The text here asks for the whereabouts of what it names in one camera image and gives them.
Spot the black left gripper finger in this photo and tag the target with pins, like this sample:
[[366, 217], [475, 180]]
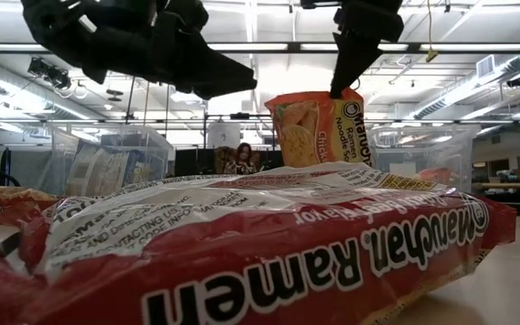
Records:
[[206, 72], [199, 94]]

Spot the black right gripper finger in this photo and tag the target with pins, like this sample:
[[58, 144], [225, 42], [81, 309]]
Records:
[[350, 58]]

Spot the orange chicken ramen pack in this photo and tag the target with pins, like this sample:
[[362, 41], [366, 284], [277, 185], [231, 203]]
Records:
[[436, 175], [314, 131]]

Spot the blue soy sauce ramen pack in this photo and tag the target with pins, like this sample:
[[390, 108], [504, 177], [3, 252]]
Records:
[[97, 169], [139, 169]]

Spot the red roast beef ramen pack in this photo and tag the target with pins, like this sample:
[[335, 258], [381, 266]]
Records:
[[242, 262]]

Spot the white container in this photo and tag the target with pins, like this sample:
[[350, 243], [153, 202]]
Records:
[[224, 135]]

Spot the black room partition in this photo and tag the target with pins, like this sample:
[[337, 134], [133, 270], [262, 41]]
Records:
[[197, 162]]

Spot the clear plastic bin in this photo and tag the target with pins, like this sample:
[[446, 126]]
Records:
[[422, 149], [160, 158]]

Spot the person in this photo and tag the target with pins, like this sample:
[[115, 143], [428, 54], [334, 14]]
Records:
[[242, 158]]

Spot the black ceiling fixture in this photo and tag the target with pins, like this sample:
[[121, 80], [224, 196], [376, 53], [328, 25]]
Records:
[[517, 81]]

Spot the wooden background table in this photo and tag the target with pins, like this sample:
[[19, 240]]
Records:
[[513, 185]]

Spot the long ceiling light rail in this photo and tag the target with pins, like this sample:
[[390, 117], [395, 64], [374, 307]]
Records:
[[251, 47]]

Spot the black ceiling-hung camera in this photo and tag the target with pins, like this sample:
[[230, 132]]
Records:
[[50, 72]]

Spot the silver ventilation duct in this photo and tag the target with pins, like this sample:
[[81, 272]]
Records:
[[2, 79], [485, 67]]

